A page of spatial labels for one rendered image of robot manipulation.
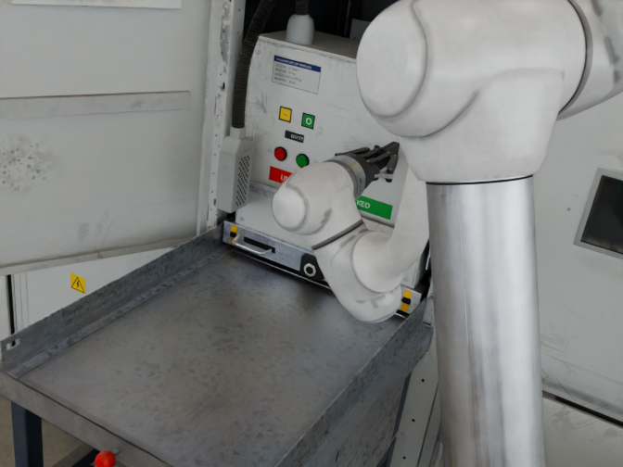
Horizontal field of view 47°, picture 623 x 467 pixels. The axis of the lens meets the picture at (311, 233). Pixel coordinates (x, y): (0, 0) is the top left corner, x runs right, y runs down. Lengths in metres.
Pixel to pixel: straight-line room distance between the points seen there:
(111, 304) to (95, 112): 0.42
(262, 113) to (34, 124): 0.50
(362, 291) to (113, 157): 0.78
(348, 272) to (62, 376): 0.57
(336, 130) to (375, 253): 0.51
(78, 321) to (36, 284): 0.92
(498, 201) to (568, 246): 0.82
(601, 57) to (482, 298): 0.25
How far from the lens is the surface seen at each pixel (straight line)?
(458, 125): 0.62
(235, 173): 1.62
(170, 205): 1.82
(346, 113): 1.56
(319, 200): 1.14
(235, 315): 1.57
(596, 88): 0.75
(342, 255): 1.17
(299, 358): 1.46
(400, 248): 1.08
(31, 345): 1.44
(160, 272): 1.66
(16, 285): 2.53
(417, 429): 1.81
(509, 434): 0.71
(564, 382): 1.60
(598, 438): 1.65
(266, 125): 1.67
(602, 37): 0.74
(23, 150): 1.65
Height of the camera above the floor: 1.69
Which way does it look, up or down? 25 degrees down
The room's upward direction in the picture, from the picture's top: 8 degrees clockwise
